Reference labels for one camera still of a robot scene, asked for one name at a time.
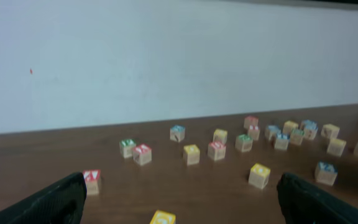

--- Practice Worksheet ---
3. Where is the red I block far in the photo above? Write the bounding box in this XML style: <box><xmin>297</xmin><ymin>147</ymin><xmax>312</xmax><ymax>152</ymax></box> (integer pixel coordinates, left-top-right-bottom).
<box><xmin>247</xmin><ymin>125</ymin><xmax>260</xmax><ymax>141</ymax></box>

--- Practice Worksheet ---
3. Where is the blue D block far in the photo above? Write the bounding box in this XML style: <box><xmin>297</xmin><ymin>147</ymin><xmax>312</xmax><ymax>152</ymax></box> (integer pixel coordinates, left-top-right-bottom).
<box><xmin>300</xmin><ymin>119</ymin><xmax>317</xmax><ymax>129</ymax></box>

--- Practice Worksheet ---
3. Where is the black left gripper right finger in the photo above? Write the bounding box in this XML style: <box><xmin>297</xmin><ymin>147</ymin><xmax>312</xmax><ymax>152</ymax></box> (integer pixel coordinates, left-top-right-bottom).
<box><xmin>277</xmin><ymin>172</ymin><xmax>358</xmax><ymax>224</ymax></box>

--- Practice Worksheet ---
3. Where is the yellow O wooden block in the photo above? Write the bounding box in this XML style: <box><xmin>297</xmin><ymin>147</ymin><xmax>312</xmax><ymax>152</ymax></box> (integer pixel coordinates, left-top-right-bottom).
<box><xmin>183</xmin><ymin>144</ymin><xmax>200</xmax><ymax>166</ymax></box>

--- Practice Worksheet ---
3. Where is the red X wooden block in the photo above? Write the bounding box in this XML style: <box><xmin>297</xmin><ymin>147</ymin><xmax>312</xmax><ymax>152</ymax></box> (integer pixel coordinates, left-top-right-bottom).
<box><xmin>132</xmin><ymin>144</ymin><xmax>152</xmax><ymax>166</ymax></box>

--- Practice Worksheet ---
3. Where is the yellow block with picture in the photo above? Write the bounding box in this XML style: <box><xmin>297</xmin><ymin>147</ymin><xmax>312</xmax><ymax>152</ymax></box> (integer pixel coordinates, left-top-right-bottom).
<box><xmin>327</xmin><ymin>138</ymin><xmax>347</xmax><ymax>157</ymax></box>

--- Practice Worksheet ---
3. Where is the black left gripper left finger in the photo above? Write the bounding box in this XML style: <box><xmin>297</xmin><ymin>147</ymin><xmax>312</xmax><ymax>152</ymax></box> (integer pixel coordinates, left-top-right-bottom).
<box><xmin>0</xmin><ymin>172</ymin><xmax>87</xmax><ymax>224</ymax></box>

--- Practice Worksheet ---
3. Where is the green Z wooden block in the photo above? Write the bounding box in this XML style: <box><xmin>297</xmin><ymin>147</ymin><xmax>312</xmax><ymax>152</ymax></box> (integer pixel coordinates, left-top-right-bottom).
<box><xmin>290</xmin><ymin>129</ymin><xmax>305</xmax><ymax>146</ymax></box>

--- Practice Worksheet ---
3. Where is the blue 5 wooden block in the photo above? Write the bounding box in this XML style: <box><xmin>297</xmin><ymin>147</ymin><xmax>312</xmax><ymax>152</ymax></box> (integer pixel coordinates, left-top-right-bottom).
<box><xmin>303</xmin><ymin>124</ymin><xmax>318</xmax><ymax>140</ymax></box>

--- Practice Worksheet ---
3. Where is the yellow 8 wooden block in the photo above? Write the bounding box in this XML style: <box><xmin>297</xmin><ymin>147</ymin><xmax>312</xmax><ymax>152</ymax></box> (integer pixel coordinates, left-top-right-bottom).
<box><xmin>321</xmin><ymin>124</ymin><xmax>340</xmax><ymax>139</ymax></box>

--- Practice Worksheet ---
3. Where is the blue X wooden block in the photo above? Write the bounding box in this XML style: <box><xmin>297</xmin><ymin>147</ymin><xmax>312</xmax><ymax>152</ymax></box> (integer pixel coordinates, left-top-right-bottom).
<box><xmin>170</xmin><ymin>125</ymin><xmax>185</xmax><ymax>142</ymax></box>

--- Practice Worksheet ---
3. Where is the blue L wooden block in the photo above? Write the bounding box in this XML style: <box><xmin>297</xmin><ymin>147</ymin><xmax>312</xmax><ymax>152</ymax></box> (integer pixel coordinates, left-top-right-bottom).
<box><xmin>264</xmin><ymin>125</ymin><xmax>281</xmax><ymax>141</ymax></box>

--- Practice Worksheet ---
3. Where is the yellow block upper middle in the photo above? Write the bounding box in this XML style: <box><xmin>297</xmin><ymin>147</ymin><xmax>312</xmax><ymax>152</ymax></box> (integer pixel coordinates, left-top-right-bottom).
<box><xmin>213</xmin><ymin>129</ymin><xmax>227</xmax><ymax>144</ymax></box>

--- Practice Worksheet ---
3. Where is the yellow block lower middle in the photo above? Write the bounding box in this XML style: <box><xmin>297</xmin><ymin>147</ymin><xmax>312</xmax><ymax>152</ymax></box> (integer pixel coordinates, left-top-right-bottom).
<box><xmin>248</xmin><ymin>163</ymin><xmax>270</xmax><ymax>189</ymax></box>

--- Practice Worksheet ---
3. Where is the blue 2 wooden block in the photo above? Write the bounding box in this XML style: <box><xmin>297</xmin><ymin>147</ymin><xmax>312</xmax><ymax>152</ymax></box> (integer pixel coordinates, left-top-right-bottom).
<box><xmin>314</xmin><ymin>162</ymin><xmax>338</xmax><ymax>186</ymax></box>

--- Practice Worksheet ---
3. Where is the blue T wooden block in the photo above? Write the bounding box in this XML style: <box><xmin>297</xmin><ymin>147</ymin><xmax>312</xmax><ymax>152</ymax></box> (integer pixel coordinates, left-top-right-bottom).
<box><xmin>273</xmin><ymin>133</ymin><xmax>290</xmax><ymax>151</ymax></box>

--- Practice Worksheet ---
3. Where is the red U block upper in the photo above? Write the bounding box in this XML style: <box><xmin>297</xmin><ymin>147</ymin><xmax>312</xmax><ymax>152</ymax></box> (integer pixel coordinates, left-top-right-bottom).
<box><xmin>208</xmin><ymin>141</ymin><xmax>226</xmax><ymax>161</ymax></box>

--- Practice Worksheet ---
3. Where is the green B wooden block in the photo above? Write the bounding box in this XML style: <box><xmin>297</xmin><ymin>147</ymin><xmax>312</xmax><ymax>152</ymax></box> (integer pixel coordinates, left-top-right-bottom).
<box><xmin>235</xmin><ymin>134</ymin><xmax>253</xmax><ymax>152</ymax></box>

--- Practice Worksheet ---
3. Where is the yellow block near Z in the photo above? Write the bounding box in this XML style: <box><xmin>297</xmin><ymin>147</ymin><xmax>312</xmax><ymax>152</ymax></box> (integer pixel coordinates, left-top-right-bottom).
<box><xmin>282</xmin><ymin>121</ymin><xmax>299</xmax><ymax>135</ymax></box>

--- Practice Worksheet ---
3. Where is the green F wooden block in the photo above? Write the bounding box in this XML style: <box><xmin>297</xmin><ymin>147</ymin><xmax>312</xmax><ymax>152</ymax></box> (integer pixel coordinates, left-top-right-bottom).
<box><xmin>119</xmin><ymin>139</ymin><xmax>136</xmax><ymax>159</ymax></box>

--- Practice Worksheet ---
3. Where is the yellow 2 wooden block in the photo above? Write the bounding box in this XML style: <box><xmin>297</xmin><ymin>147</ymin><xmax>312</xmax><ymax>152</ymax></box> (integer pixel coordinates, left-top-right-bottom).
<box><xmin>150</xmin><ymin>210</ymin><xmax>176</xmax><ymax>224</ymax></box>

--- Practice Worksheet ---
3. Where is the red H wooden block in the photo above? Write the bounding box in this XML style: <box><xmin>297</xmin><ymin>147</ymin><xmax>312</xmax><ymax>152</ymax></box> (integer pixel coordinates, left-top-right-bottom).
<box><xmin>244</xmin><ymin>116</ymin><xmax>259</xmax><ymax>129</ymax></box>

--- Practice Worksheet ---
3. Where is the red A wooden block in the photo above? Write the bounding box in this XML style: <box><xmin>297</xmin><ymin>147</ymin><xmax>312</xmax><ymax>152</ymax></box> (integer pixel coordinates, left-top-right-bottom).
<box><xmin>83</xmin><ymin>169</ymin><xmax>101</xmax><ymax>195</ymax></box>

